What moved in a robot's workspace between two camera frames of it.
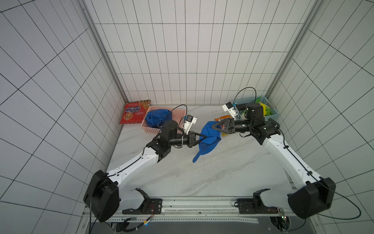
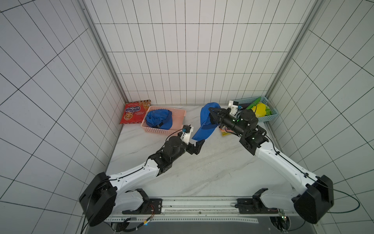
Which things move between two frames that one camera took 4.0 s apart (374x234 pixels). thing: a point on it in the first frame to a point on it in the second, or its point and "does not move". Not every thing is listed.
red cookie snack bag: x=134 y=111 does not move
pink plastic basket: x=177 y=116 does not move
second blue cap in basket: x=158 y=117 does not move
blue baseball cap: x=207 y=145 to x=208 y=127
